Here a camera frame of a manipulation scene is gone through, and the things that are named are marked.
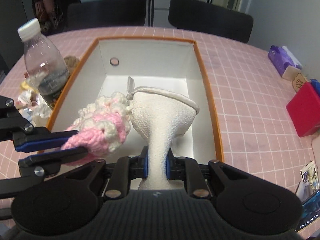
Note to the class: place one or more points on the blue packet on red box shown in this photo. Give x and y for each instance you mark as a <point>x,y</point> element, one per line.
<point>316,85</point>

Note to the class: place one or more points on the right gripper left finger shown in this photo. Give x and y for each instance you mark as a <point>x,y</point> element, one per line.
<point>70,201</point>

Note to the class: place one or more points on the small wooden speaker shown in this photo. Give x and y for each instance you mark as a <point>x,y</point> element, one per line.
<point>296,77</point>

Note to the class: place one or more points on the brown plush toy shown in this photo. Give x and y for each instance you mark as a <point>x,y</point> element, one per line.
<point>71,63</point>

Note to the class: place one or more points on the yellow cleaning cloth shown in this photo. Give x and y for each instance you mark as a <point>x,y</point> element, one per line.
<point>25,86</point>

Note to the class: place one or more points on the red box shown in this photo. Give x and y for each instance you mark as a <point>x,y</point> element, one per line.
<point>303,110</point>

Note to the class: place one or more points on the white terry cloth pouch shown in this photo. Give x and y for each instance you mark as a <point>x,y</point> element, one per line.
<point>159,116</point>

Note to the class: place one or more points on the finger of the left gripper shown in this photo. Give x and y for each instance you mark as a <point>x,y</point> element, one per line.
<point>41,141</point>
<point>60,157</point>

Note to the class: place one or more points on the pink white crochet piece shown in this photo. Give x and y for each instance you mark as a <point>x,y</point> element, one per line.
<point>102,126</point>

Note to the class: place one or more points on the left black chair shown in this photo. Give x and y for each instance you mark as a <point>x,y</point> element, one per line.
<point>106,13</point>

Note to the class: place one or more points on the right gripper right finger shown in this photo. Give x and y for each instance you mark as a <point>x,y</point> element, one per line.
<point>246,202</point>

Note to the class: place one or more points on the orange cardboard box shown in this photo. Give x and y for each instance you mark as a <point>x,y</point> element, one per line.
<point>159,75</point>

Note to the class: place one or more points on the clear plastic water bottle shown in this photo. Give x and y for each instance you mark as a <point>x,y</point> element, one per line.
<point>44,63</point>

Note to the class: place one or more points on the purple tissue pack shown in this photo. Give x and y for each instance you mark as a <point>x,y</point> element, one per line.
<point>285,62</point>

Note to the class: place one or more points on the silver foil bundle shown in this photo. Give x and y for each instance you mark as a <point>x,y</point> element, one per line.
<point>33,108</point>

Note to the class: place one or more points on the right black chair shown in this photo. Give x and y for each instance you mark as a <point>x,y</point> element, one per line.
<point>219,21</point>

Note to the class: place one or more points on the smartphone on stand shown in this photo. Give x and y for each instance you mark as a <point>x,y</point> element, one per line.
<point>310,212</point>

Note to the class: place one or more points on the black chair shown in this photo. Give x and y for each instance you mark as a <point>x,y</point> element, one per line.
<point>106,13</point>
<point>219,21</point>

